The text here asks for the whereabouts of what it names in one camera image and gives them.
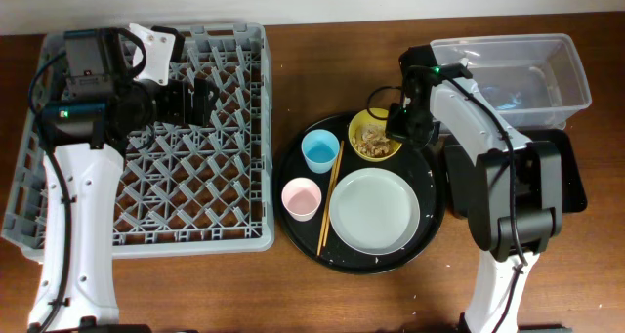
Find blue plastic cup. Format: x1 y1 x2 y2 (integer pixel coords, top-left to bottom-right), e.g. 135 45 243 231
301 129 340 174

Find clear plastic bin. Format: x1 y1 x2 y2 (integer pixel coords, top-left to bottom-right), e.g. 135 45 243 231
431 33 592 130

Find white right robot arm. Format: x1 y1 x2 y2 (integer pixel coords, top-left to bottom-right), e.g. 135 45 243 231
386 45 563 332

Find black round tray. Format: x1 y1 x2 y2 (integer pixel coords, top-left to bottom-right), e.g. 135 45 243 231
272 112 446 274

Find black rectangular bin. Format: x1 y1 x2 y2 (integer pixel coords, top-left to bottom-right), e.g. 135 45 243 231
442 129 587 219

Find pink plastic cup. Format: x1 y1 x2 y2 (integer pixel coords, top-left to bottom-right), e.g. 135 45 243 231
281 178 322 222

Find grey round plate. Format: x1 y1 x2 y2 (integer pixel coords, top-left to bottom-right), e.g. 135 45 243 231
329 168 421 256

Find food scraps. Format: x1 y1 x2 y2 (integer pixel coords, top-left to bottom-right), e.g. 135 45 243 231
352 124 392 158

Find wooden chopstick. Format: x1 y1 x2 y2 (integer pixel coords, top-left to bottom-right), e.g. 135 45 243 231
316 140 346 257
319 146 343 249

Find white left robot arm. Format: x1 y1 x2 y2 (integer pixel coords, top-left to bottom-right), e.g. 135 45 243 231
28 24 220 332

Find yellow bowl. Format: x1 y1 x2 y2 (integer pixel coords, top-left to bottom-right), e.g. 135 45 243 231
348 108 401 162

